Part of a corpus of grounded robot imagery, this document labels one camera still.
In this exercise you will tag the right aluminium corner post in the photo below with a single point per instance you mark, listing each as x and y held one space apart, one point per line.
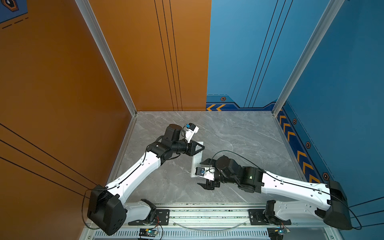
318 34

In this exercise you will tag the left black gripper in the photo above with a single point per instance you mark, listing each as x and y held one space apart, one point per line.
192 146

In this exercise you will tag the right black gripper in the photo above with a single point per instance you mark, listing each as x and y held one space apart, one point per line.
209 185

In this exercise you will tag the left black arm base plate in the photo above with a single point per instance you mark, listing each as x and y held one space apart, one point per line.
160 216

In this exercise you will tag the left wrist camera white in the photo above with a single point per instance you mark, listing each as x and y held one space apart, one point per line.
190 130

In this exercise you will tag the small circuit board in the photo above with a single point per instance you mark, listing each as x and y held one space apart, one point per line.
277 233
148 234

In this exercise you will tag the aluminium mounting rail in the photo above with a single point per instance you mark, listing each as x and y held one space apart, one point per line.
204 216

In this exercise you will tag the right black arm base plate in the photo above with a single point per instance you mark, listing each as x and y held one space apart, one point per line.
258 218

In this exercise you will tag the aluminium corner post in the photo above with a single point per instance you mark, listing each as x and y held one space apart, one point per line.
318 34
101 42

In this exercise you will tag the left aluminium corner post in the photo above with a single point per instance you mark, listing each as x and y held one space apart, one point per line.
101 42

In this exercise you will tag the white remote control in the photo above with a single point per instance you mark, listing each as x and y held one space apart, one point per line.
197 159

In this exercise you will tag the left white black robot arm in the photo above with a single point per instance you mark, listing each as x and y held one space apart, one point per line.
108 207

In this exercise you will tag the left small circuit board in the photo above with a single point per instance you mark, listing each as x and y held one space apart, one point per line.
148 234

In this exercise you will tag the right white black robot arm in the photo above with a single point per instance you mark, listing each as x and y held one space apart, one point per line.
309 201

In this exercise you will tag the right small circuit board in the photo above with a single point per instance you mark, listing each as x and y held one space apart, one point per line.
277 233

